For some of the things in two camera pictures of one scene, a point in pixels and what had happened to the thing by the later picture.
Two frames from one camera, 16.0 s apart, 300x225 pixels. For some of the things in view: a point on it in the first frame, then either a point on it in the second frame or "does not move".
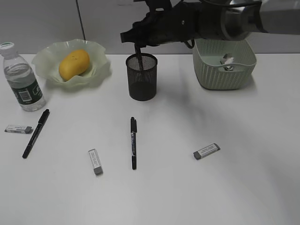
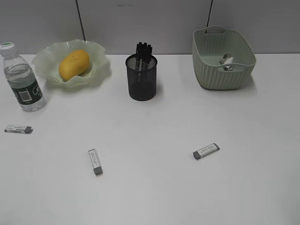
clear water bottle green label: x=23 y=79 does not move
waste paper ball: x=228 y=58 does not move
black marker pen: x=41 y=123 to x=149 y=49
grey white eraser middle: x=96 y=163 does not move
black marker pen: x=133 y=128 to x=145 y=53
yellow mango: x=76 y=63 does not move
